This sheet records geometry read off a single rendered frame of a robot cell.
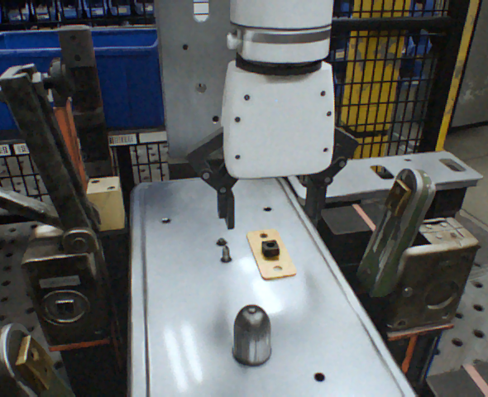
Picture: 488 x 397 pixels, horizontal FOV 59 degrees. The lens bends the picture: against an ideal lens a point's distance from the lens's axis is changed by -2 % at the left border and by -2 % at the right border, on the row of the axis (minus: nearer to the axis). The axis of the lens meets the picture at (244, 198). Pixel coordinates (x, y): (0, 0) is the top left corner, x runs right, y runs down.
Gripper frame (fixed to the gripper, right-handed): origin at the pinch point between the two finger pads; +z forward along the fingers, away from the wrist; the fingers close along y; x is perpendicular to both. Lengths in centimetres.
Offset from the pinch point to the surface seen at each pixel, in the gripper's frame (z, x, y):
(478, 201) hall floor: 103, 145, 168
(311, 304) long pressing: 5.8, -8.4, 2.0
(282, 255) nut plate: 5.5, -1.0, 1.2
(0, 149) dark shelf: 4.2, 32.5, -35.7
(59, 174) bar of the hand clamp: -7.0, -1.7, -19.4
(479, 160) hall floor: 102, 193, 205
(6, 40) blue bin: -9, 53, -37
